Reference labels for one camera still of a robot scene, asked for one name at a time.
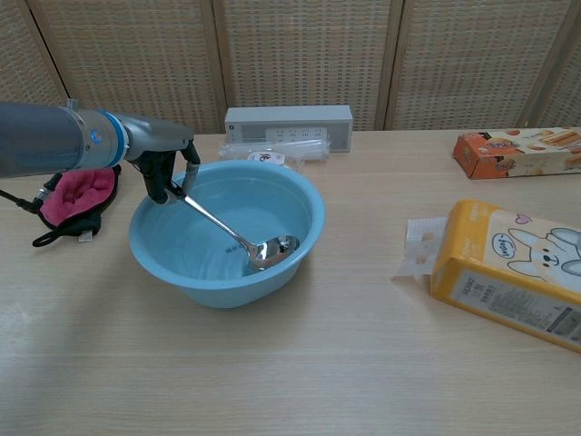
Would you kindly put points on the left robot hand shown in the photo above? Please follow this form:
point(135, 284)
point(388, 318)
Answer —
point(161, 154)

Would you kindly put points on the stainless steel ladle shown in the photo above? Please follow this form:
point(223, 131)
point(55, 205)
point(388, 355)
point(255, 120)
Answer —
point(236, 231)

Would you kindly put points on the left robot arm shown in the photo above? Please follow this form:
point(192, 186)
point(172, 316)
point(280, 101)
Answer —
point(54, 138)

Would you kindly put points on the light blue plastic basin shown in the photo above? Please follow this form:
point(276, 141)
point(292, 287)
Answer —
point(227, 234)

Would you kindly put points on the pink and black cloth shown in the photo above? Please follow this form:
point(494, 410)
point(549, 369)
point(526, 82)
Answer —
point(81, 195)

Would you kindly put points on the clear plastic bag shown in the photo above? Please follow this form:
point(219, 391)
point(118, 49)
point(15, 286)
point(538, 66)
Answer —
point(272, 153)

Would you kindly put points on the white power strip box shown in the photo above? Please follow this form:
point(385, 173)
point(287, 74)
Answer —
point(288, 127)

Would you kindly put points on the woven folding screen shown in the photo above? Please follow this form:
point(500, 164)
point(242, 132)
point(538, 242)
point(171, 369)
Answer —
point(290, 63)

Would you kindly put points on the orange biscuit box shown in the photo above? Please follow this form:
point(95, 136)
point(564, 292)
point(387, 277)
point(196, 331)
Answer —
point(517, 152)

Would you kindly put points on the yellow tissue pack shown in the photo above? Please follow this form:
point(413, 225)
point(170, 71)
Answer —
point(508, 268)

